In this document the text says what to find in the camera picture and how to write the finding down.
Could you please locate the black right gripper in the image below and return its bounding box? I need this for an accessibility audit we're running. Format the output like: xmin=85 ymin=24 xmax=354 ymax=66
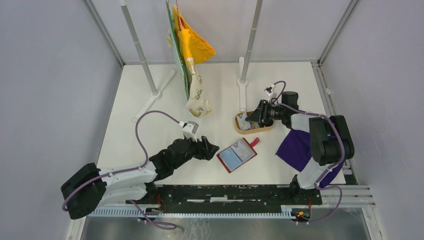
xmin=244 ymin=99 xmax=285 ymax=124

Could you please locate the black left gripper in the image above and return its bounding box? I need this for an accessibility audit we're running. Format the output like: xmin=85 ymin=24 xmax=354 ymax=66
xmin=173 ymin=134 xmax=219 ymax=170

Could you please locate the red leather card holder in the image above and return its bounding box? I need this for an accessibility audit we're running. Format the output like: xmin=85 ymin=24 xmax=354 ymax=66
xmin=216 ymin=137 xmax=260 ymax=173

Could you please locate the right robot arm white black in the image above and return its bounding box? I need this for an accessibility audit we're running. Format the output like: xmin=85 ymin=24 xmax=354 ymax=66
xmin=245 ymin=91 xmax=355 ymax=204

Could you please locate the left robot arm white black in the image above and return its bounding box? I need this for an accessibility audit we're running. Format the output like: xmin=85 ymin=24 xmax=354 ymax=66
xmin=60 ymin=136 xmax=220 ymax=220

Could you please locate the tan oval card tray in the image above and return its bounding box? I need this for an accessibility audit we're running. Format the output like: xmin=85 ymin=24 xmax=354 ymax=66
xmin=234 ymin=111 xmax=274 ymax=135

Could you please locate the right grey stand pole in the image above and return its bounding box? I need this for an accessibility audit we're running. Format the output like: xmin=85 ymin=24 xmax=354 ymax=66
xmin=236 ymin=0 xmax=263 ymax=113

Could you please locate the grey stand pole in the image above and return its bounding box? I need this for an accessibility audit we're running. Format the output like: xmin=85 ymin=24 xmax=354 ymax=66
xmin=236 ymin=0 xmax=263 ymax=113
xmin=119 ymin=0 xmax=176 ymax=122

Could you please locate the cream patterned fabric bag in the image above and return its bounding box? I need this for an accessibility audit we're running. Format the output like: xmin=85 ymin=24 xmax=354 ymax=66
xmin=167 ymin=33 xmax=212 ymax=118

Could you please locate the purple cloth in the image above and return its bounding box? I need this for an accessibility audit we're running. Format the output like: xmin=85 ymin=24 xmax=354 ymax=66
xmin=275 ymin=128 xmax=345 ymax=189

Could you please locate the left grey stand pole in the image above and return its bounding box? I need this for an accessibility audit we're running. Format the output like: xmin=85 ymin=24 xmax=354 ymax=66
xmin=119 ymin=0 xmax=176 ymax=122

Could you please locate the yellow cloth hanging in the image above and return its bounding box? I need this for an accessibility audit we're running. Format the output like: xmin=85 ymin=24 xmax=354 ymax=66
xmin=172 ymin=5 xmax=216 ymax=67

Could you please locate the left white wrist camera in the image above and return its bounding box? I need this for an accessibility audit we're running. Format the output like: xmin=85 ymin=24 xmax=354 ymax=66
xmin=179 ymin=121 xmax=199 ymax=142

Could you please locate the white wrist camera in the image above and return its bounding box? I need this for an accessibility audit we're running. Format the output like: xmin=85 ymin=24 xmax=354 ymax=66
xmin=264 ymin=83 xmax=277 ymax=103
xmin=179 ymin=121 xmax=199 ymax=142

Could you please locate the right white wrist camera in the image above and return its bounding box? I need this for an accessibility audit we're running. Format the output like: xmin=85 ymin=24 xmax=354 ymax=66
xmin=264 ymin=83 xmax=277 ymax=103

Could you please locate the white toothed cable rail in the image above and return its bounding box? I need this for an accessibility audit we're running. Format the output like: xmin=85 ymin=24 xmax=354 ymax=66
xmin=88 ymin=206 xmax=295 ymax=220

